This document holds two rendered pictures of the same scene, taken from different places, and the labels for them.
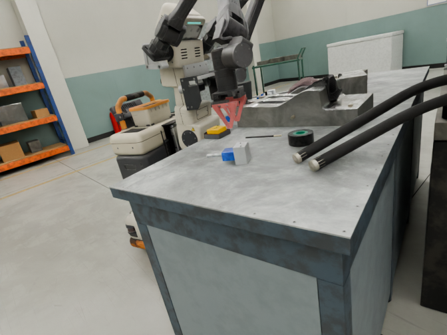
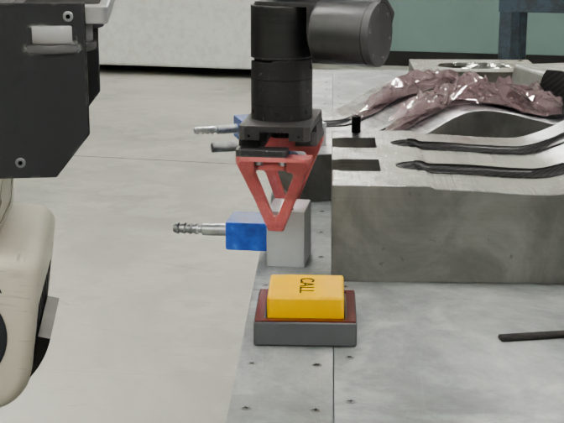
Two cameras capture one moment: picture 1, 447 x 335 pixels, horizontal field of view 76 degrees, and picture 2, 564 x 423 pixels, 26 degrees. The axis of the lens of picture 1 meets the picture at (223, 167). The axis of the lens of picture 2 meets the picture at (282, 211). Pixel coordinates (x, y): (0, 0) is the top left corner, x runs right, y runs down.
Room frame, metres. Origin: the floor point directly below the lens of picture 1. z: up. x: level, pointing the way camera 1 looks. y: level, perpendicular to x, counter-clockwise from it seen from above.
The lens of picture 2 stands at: (0.45, 0.58, 1.14)
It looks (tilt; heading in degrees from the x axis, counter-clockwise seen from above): 15 degrees down; 322
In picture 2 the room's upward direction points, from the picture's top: straight up
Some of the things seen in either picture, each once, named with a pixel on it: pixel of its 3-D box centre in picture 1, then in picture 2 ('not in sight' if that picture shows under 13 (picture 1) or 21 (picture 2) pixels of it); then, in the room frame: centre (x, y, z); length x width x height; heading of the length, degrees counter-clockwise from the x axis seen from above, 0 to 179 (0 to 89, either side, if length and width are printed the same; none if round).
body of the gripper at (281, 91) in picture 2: not in sight; (281, 96); (1.34, -0.11, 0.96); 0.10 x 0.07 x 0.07; 134
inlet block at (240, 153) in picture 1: (227, 154); not in sight; (0.82, -0.02, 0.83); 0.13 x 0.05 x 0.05; 69
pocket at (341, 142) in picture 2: not in sight; (353, 159); (1.38, -0.24, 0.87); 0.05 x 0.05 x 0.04; 50
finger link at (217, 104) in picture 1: (228, 110); not in sight; (0.79, -0.04, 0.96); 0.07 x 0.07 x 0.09; 68
